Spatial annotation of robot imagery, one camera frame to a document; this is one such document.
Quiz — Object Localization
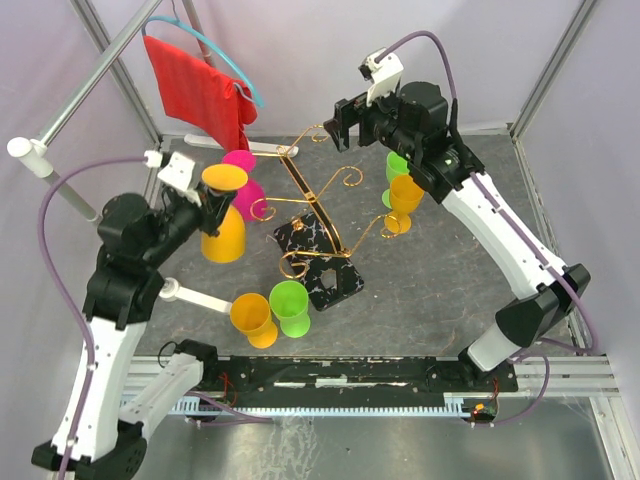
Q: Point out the pink wine glass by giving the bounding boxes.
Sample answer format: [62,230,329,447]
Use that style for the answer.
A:
[221,150,268,222]

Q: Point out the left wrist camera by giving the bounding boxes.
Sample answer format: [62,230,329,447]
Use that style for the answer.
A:
[144,150,197,193]

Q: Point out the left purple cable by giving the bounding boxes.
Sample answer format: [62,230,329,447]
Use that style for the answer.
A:
[38,155,274,480]

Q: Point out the gold wire glass rack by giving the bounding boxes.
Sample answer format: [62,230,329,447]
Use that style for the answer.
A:
[249,143,401,312]

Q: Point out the red cloth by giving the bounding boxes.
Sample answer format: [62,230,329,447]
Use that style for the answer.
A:
[143,35,257,151]

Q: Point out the green wine glass front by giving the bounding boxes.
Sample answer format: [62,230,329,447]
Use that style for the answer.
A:
[269,280,311,338]

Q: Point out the blue clothes hanger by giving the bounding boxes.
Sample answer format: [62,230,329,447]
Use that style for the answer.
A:
[142,0,266,109]

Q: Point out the green wine glass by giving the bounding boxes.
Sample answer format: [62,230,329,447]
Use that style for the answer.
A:
[269,280,311,338]
[381,151,409,209]

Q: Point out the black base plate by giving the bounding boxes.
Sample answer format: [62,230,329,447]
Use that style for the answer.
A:
[194,356,518,396]

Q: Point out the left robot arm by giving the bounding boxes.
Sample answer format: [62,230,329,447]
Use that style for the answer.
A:
[31,184,235,479]

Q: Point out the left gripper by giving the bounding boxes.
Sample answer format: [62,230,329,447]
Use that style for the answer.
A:
[141,180,238,267]

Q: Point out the orange wine glass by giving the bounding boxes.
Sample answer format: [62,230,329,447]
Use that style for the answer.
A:
[230,293,278,349]
[384,174,424,235]
[201,163,249,264]

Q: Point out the green wine glass right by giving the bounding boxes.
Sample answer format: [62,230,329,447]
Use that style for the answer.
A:
[381,151,409,209]

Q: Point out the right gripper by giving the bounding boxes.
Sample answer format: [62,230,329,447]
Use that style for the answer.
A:
[323,80,418,162]

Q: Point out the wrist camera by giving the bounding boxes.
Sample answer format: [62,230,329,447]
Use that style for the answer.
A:
[358,48,404,107]
[144,150,197,193]

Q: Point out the white slotted cable duct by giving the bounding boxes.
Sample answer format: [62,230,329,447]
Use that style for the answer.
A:
[167,389,499,416]

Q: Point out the white clothes stand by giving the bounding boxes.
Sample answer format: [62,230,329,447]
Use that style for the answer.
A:
[6,0,301,316]

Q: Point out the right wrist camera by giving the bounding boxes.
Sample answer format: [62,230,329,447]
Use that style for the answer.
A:
[358,48,404,107]

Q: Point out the orange wine glass front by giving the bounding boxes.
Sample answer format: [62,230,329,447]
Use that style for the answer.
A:
[230,293,278,349]

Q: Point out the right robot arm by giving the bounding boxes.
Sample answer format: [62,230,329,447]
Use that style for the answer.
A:
[323,82,591,391]

